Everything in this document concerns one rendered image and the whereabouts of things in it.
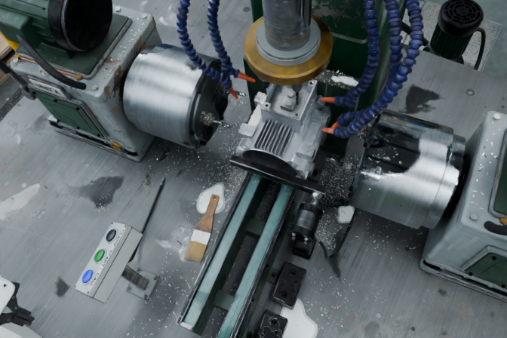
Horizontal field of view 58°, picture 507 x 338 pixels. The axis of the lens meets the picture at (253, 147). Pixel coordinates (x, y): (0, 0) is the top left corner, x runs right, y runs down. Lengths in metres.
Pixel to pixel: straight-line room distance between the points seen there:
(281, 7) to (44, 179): 1.01
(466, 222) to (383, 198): 0.17
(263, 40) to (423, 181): 0.44
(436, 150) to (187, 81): 0.59
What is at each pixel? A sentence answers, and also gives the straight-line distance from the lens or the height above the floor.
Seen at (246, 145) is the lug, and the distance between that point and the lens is 1.11.
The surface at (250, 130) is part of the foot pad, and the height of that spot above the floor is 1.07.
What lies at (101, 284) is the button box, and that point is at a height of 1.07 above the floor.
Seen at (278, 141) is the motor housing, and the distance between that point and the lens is 1.10.
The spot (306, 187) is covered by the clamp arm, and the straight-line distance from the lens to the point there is 1.12.
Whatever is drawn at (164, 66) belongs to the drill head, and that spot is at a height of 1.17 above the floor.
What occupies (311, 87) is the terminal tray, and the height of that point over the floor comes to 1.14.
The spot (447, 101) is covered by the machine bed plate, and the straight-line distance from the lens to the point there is 1.58.
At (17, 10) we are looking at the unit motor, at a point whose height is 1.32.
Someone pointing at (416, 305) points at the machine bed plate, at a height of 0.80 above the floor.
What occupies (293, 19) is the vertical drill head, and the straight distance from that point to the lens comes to 0.85.
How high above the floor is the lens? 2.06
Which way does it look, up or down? 62 degrees down
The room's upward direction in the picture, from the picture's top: 10 degrees counter-clockwise
